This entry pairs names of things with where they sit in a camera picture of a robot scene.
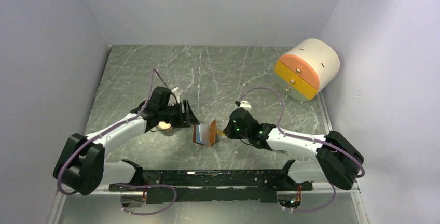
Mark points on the brown leather card holder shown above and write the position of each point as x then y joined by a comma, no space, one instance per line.
206,134

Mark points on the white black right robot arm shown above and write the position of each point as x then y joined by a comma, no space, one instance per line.
329,157

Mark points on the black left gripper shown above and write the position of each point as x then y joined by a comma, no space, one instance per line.
184,119

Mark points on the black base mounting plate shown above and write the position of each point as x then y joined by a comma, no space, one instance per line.
217,185

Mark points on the round pastel drawer cabinet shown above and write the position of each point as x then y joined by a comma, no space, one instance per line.
306,69

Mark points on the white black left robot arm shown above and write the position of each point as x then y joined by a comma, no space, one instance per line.
82,165

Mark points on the beige oval tray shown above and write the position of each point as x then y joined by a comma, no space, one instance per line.
164,127

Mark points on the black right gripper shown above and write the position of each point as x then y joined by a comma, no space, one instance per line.
229,131

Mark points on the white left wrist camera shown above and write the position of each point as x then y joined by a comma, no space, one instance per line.
175,96

